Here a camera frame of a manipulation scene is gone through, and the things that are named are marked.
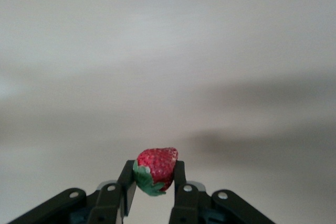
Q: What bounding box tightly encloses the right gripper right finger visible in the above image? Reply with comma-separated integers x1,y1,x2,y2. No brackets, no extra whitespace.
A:
167,160,276,224

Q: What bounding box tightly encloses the red strawberry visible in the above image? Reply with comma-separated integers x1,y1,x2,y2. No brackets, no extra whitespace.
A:
132,147,180,197

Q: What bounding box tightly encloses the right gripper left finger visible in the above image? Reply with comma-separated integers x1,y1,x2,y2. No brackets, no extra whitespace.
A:
7,159,139,224

